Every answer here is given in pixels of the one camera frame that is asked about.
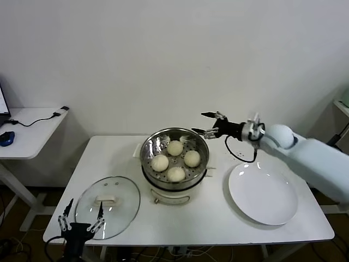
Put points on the pale green object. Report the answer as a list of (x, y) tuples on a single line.
[(346, 95)]

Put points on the white shelf table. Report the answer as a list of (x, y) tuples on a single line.
[(342, 109)]

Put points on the white side desk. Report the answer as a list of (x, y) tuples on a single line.
[(32, 136)]

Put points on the white power strip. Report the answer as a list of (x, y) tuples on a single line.
[(178, 249)]

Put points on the white round plate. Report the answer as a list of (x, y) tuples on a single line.
[(261, 196)]

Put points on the open laptop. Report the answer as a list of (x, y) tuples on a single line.
[(3, 109)]

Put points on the white steamed baozi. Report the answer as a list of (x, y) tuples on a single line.
[(159, 163), (175, 174), (192, 159), (174, 148)]

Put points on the stainless steel steamer basket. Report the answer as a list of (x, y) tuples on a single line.
[(203, 152)]

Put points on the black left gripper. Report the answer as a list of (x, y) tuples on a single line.
[(76, 232)]

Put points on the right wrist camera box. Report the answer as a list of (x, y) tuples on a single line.
[(253, 122)]

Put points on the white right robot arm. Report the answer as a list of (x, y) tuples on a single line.
[(313, 155)]

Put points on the blue computer mouse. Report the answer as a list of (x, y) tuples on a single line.
[(7, 137)]

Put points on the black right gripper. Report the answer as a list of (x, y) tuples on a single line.
[(229, 128)]

